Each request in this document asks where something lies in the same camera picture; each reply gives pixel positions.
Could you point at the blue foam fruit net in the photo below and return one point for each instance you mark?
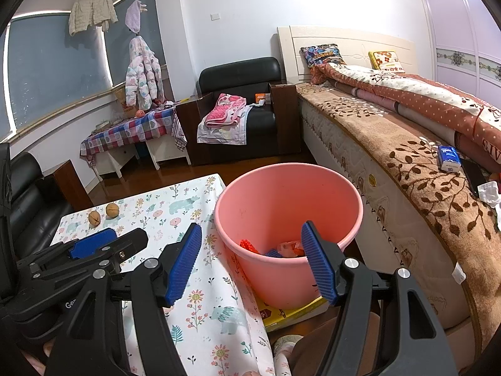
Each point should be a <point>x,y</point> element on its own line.
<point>274,253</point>

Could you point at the black leather armchair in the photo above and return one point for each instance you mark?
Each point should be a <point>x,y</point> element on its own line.
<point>242,82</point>
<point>31,199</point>

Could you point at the white side table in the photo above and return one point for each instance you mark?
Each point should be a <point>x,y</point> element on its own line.
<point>113,160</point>

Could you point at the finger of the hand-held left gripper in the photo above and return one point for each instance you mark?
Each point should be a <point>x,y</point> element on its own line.
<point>131,243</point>
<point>94,244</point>

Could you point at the beige hanging jacket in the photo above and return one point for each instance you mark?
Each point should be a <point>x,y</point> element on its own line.
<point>92,13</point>

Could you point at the orange plastic wrapper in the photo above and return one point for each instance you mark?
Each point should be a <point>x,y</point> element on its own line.
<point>291,248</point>

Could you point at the blue tissue pack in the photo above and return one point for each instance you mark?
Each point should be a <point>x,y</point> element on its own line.
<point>449,158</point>

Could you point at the walnut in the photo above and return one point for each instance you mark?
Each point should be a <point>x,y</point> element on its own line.
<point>94,217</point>
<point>112,210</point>

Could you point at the small orange box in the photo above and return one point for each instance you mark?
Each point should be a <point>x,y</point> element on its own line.
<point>260,97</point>

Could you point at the woven basket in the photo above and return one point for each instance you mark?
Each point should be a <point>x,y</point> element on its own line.
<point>121,102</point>

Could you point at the floral tablecloth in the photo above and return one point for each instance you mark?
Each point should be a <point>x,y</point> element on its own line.
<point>219,321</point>

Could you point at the yellow flowered pillow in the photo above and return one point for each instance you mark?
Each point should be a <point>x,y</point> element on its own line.
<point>385,60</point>

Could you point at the yellow flat box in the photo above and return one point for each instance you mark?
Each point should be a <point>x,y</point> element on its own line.
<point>289,314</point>

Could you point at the colourful printed pillow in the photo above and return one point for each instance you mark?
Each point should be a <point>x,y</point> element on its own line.
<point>323,55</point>

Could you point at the checked hanging towel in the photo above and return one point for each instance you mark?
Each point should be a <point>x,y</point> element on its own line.
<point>179,133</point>

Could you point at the checkered table cover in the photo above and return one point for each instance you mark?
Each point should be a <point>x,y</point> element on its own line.
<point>129,129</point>

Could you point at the purple knit hat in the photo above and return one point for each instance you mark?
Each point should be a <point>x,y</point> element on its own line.
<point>135,15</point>

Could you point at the grey roller blind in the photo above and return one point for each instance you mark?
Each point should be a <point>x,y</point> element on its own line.
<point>58,70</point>

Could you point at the folded dotted quilt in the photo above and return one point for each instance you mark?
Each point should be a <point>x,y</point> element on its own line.
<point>430,94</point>

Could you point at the dark window pane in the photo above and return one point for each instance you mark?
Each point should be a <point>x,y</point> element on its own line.
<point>117,47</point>

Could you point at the white puffy jacket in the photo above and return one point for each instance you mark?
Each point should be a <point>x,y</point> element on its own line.
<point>143,74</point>

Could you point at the white cloth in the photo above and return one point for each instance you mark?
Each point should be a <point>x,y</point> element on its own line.
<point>223,133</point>

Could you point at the pink folded blanket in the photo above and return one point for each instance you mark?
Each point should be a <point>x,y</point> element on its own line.
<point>225,111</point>

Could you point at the lilac wardrobe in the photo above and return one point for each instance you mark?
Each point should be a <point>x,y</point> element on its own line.
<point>462,39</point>

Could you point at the black phone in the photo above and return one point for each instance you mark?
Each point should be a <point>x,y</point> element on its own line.
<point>473,176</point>

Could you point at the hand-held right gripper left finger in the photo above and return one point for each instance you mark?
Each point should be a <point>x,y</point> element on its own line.
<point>184,266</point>

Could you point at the crumpled white tissue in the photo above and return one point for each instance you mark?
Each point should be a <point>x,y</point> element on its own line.
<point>491,194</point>

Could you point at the quilted mattress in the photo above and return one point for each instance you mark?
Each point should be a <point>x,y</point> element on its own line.
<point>352,172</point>

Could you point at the pink plastic bucket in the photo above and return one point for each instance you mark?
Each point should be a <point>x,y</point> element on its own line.
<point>289,192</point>

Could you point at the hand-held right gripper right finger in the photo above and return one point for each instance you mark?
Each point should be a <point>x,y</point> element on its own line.
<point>319,266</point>

